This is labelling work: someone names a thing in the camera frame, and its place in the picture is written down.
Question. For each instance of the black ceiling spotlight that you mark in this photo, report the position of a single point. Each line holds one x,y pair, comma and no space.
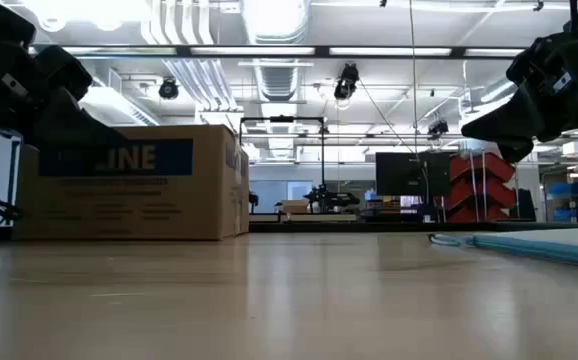
346,82
168,89
438,128

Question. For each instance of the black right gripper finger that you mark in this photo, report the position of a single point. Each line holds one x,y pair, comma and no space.
516,150
509,120

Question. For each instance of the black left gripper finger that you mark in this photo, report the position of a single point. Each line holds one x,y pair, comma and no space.
64,70
64,125

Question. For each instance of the white mesh bag blue zipper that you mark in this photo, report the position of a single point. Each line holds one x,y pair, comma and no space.
544,247

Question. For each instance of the black background robot arm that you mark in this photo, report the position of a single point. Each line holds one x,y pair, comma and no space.
331,197

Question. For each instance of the small cardboard box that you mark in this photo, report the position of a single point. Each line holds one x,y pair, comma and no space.
295,206

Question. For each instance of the red stacked storage bins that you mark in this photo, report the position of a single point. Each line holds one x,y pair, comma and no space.
479,187

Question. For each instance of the brown ULINE cardboard box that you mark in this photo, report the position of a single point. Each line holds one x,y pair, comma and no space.
134,205

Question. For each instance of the black computer monitor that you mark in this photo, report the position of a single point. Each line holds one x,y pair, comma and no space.
404,175

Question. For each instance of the wooden background table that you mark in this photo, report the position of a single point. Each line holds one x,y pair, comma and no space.
309,217

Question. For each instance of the blue storage bin shelf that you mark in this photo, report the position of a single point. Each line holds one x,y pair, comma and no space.
576,202

